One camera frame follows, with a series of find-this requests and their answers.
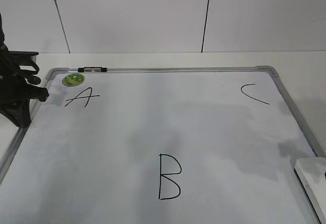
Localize white whiteboard eraser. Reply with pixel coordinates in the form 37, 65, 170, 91
295, 157, 325, 212

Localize whiteboard with grey frame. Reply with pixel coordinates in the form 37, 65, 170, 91
1, 66, 325, 223

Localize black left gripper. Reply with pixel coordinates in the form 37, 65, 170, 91
1, 76, 49, 128

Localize green round magnet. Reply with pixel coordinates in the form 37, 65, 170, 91
62, 73, 85, 87

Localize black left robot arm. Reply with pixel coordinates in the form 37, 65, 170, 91
1, 30, 49, 128

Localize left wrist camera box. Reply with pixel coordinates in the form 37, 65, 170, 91
9, 51, 39, 68

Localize black silver marker pen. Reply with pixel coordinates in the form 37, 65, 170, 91
77, 67, 107, 73

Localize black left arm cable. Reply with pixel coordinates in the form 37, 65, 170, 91
0, 44, 42, 85

